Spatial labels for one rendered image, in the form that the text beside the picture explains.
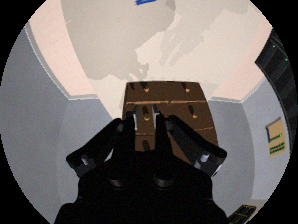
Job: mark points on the blue aa battery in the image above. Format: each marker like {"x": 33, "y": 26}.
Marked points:
{"x": 138, "y": 2}

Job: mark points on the brown wooden drawer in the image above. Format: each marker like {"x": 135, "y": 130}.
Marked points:
{"x": 199, "y": 120}
{"x": 209, "y": 136}
{"x": 179, "y": 92}
{"x": 155, "y": 92}
{"x": 144, "y": 144}
{"x": 146, "y": 123}

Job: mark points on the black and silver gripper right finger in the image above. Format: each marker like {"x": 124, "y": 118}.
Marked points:
{"x": 201, "y": 153}

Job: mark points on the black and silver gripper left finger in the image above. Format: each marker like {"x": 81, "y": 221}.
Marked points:
{"x": 97, "y": 149}

